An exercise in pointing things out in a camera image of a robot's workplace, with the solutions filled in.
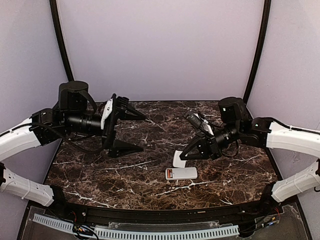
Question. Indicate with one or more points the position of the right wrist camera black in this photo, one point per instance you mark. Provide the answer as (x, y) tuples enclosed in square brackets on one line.
[(193, 118)]

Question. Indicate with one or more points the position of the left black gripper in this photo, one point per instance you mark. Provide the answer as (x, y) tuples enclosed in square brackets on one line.
[(111, 125)]

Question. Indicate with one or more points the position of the left black frame post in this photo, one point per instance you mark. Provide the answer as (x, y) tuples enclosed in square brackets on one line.
[(60, 39)]

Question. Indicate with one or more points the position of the white remote control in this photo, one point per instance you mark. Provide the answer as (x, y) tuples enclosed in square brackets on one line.
[(187, 173)]

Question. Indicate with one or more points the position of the right black frame post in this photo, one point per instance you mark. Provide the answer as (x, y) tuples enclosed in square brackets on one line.
[(258, 51)]

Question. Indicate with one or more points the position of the black curved front rail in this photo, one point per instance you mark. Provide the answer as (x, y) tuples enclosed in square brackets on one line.
[(245, 213)]

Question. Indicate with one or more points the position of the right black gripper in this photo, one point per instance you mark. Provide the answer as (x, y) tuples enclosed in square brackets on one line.
[(209, 144)]

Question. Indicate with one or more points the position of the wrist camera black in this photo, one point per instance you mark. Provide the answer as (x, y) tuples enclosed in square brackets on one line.
[(193, 118), (121, 106)]

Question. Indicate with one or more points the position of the white cable duct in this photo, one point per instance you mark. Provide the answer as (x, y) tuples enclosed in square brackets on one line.
[(53, 223), (206, 234)]

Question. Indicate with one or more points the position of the left white cable duct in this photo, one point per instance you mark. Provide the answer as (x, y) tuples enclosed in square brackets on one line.
[(53, 223)]

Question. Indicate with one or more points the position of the white battery cover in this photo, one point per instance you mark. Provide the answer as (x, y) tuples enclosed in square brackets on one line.
[(177, 162)]

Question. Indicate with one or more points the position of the black frame post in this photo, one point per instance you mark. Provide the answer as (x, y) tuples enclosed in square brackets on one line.
[(258, 51), (60, 39)]

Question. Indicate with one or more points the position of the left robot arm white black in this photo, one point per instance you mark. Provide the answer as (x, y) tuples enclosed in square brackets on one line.
[(75, 112)]

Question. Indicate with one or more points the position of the right white cable duct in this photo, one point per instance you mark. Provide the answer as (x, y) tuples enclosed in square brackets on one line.
[(206, 234)]

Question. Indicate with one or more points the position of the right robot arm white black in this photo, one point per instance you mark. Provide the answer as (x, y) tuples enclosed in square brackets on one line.
[(260, 132)]

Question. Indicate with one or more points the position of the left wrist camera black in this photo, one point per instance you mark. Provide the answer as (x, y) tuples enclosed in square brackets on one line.
[(121, 106)]

